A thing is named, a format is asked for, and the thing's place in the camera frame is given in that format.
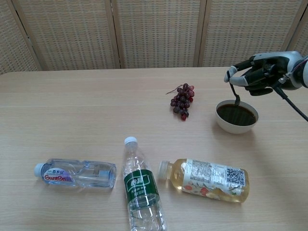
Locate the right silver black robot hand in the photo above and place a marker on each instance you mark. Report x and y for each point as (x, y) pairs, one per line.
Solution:
(274, 69)

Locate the black plastic spoon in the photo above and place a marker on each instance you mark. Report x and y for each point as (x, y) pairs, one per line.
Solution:
(234, 92)

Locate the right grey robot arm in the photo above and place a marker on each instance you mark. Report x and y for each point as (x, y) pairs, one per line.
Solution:
(302, 77)

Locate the bowl with dark liquid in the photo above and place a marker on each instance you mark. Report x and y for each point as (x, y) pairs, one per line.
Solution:
(237, 127)

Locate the yellow tea bottle white label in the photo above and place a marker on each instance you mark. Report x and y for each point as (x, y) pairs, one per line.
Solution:
(207, 180)

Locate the clear bottle with green label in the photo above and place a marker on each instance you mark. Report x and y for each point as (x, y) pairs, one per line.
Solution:
(139, 185)

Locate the clear bottle with purple label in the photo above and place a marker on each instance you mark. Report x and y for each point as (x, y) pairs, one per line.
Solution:
(79, 175)

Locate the dark red grape bunch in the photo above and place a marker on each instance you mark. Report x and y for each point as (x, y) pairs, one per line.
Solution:
(183, 101)

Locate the woven bamboo folding screen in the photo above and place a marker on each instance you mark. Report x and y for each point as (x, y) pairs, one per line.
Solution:
(156, 31)

